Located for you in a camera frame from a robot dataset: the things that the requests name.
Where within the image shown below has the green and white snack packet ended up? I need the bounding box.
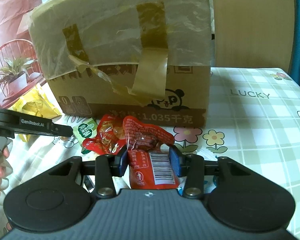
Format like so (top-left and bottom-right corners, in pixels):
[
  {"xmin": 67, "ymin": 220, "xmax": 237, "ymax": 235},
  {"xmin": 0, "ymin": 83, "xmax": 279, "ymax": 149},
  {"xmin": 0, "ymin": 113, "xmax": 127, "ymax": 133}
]
[{"xmin": 72, "ymin": 117, "xmax": 99, "ymax": 154}]

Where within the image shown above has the red snack packet with barcode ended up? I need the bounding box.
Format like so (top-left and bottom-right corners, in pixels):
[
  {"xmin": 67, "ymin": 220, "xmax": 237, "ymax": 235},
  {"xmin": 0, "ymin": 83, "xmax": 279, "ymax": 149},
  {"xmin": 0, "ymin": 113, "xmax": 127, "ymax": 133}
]
[{"xmin": 122, "ymin": 115, "xmax": 181, "ymax": 190}]

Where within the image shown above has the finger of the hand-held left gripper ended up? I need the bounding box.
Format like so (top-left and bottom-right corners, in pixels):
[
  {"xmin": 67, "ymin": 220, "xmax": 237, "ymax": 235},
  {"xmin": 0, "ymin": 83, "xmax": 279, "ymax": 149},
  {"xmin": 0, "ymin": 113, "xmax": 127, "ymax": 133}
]
[{"xmin": 51, "ymin": 122, "xmax": 73, "ymax": 138}]

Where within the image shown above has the cardboard box with plastic liner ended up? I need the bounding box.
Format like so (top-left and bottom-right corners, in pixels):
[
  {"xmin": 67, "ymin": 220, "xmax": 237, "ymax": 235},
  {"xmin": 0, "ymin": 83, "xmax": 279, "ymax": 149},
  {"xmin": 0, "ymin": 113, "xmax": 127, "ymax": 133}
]
[{"xmin": 27, "ymin": 0, "xmax": 213, "ymax": 128}]

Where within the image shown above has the person's left hand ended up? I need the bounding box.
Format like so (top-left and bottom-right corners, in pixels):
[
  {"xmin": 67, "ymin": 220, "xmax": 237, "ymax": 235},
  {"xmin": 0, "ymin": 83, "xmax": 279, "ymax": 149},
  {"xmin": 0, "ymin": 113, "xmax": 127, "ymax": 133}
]
[{"xmin": 0, "ymin": 144, "xmax": 13, "ymax": 201}]

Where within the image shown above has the checked bunny-print tablecloth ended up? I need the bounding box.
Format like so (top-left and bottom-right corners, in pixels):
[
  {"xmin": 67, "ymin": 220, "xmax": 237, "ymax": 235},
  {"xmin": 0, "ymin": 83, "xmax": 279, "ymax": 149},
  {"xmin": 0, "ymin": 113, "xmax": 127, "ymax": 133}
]
[{"xmin": 0, "ymin": 66, "xmax": 300, "ymax": 240}]

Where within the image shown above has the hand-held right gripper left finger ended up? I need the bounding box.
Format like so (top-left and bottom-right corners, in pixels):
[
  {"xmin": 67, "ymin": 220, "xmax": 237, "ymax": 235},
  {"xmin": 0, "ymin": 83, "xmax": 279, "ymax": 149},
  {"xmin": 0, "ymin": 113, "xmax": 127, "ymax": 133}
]
[{"xmin": 49, "ymin": 147, "xmax": 128, "ymax": 198}]

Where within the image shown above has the wooden panel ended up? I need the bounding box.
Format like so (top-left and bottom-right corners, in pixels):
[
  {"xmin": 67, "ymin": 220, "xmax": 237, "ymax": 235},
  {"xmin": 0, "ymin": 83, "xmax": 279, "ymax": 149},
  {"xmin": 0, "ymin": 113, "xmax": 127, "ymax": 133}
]
[{"xmin": 210, "ymin": 0, "xmax": 297, "ymax": 68}]

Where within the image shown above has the yellow snack packet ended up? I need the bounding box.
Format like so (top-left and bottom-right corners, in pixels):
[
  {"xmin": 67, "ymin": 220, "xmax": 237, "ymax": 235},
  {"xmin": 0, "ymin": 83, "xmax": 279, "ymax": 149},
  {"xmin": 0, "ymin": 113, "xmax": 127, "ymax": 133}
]
[
  {"xmin": 34, "ymin": 84, "xmax": 63, "ymax": 120},
  {"xmin": 9, "ymin": 96, "xmax": 54, "ymax": 142}
]

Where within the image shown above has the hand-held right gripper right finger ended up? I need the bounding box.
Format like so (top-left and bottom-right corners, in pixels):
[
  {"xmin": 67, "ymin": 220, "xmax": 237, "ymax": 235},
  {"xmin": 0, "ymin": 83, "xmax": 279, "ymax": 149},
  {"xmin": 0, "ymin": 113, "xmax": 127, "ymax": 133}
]
[{"xmin": 169, "ymin": 146, "xmax": 243, "ymax": 198}]

